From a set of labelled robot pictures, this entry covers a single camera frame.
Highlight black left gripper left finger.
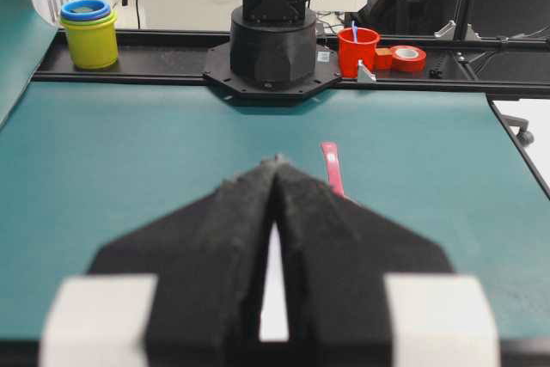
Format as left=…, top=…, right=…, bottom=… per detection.
left=89, top=161, right=275, bottom=366

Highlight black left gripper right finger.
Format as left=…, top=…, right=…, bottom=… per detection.
left=272, top=164, right=454, bottom=366

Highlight pink plastic spoon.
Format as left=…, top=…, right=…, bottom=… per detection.
left=321, top=142, right=345, bottom=198

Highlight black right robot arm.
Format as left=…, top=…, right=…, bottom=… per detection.
left=209, top=0, right=453, bottom=366

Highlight orange wooden block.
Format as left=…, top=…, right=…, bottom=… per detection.
left=375, top=48, right=393, bottom=70

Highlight red plastic cup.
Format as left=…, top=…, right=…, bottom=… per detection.
left=338, top=28, right=381, bottom=78

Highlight red tape roll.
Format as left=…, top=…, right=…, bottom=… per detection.
left=390, top=46, right=426, bottom=72

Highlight chair caster wheel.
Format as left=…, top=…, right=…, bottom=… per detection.
left=503, top=115, right=535, bottom=147

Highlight blue white stick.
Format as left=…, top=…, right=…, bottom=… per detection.
left=351, top=21, right=359, bottom=44

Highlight yellow green stacked cups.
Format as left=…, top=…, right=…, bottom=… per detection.
left=61, top=11, right=119, bottom=70

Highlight blue stacked cup rim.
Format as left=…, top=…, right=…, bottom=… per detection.
left=60, top=0, right=111, bottom=21

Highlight silver corner bracket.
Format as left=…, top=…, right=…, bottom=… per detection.
left=357, top=59, right=376, bottom=83

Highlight black aluminium frame rail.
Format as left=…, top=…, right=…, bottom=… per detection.
left=32, top=30, right=549, bottom=100

